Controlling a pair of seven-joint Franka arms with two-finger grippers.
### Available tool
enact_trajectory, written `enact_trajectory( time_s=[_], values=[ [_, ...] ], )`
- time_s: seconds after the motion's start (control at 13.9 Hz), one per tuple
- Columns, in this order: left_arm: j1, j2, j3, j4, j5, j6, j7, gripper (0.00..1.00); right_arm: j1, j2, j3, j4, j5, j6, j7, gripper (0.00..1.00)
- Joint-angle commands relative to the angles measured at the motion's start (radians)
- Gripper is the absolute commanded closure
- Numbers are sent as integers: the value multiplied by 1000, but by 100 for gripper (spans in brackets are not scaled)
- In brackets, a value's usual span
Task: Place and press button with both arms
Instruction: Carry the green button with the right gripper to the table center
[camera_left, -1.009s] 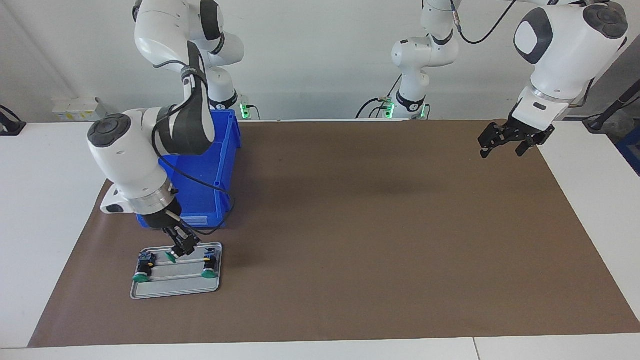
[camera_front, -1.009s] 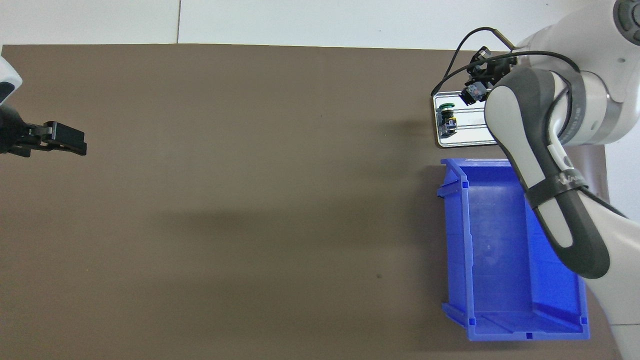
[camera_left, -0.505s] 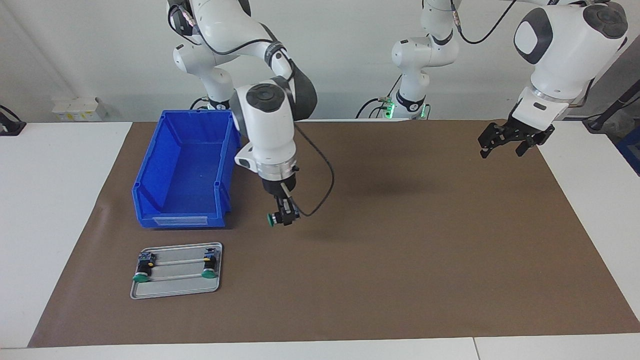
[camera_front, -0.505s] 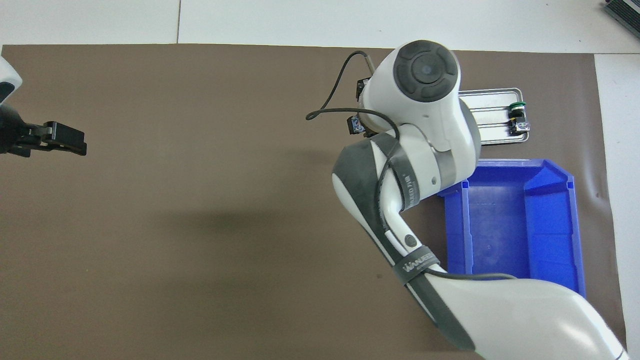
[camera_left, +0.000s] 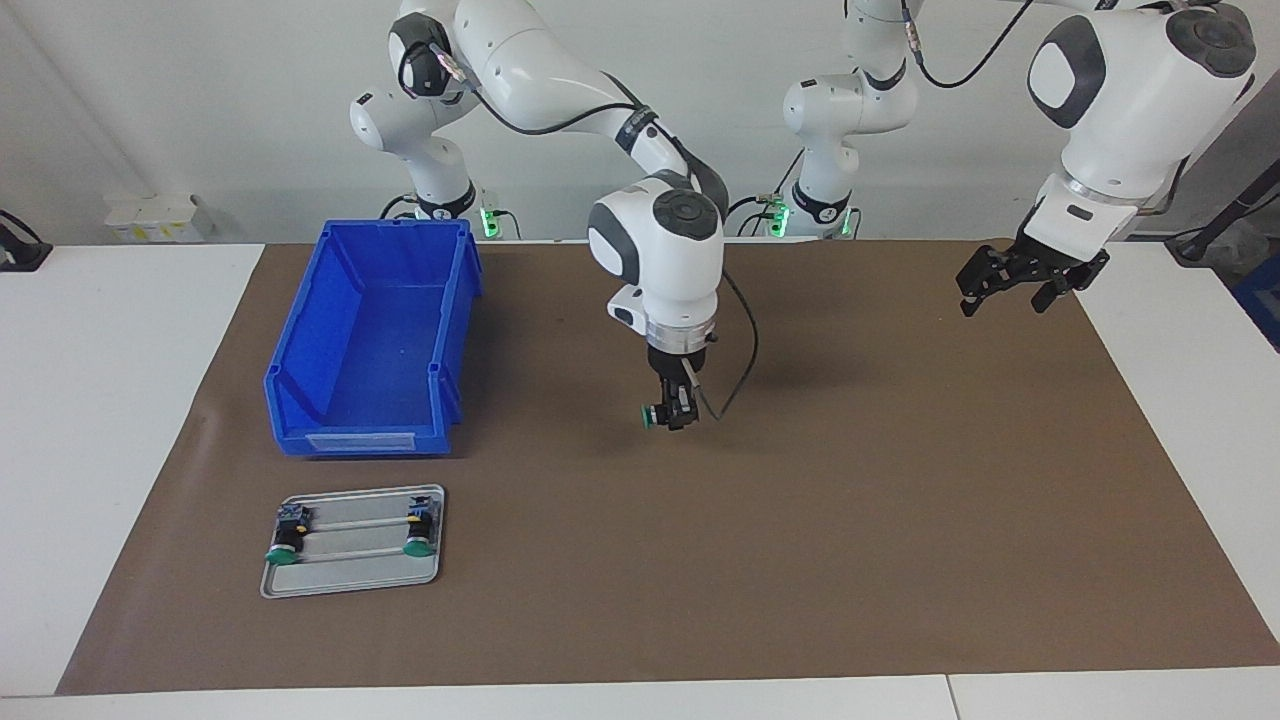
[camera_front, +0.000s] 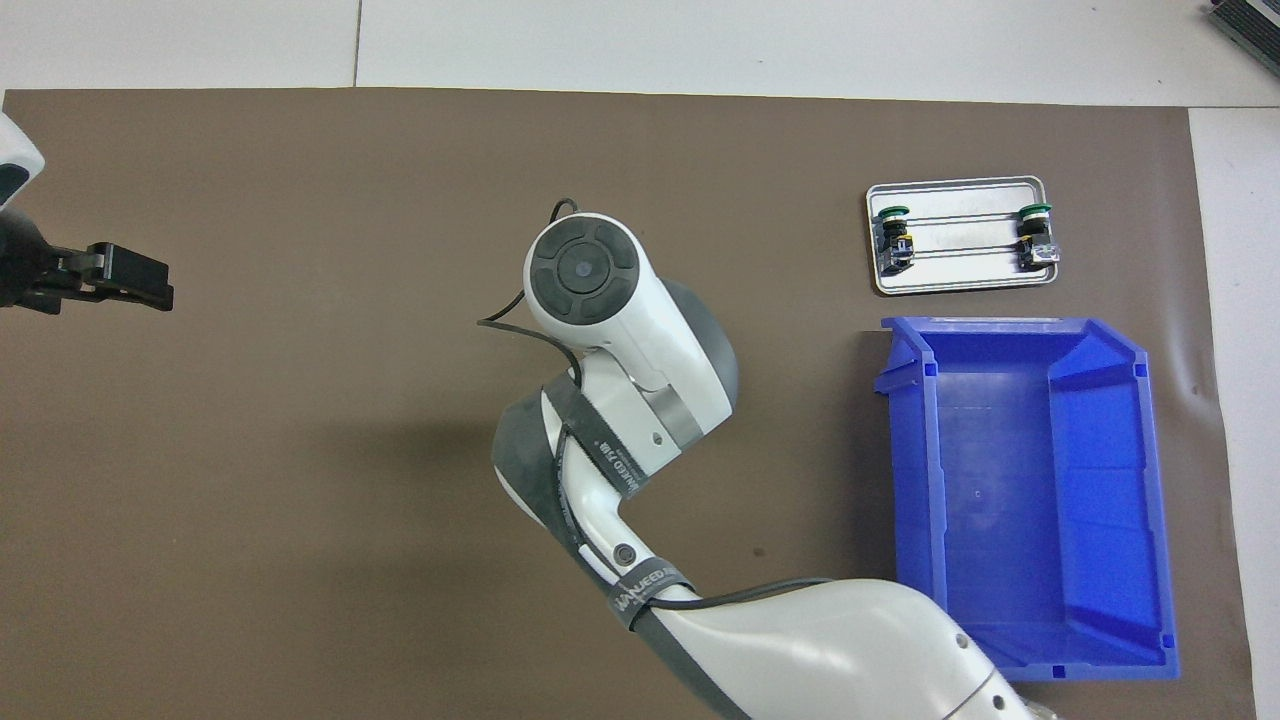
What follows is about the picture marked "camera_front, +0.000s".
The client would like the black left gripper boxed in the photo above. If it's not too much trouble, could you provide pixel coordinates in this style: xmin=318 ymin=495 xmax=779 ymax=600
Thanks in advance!
xmin=0 ymin=205 xmax=175 ymax=316

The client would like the brown table mat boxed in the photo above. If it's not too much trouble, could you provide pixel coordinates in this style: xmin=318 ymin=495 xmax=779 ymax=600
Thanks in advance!
xmin=0 ymin=88 xmax=1257 ymax=720

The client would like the grey metal tray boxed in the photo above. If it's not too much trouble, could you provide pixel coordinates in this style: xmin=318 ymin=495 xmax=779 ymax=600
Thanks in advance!
xmin=866 ymin=176 xmax=1061 ymax=296

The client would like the blue plastic storage bin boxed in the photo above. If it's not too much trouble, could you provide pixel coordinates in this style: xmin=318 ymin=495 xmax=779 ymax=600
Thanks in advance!
xmin=873 ymin=316 xmax=1181 ymax=684

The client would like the black velcro cable strap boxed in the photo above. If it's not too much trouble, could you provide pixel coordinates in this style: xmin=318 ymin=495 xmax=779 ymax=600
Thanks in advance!
xmin=603 ymin=553 xmax=698 ymax=634
xmin=543 ymin=383 xmax=653 ymax=498

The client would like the green push button switch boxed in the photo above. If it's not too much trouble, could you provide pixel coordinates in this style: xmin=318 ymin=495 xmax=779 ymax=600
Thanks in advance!
xmin=1015 ymin=203 xmax=1062 ymax=273
xmin=874 ymin=203 xmax=917 ymax=276

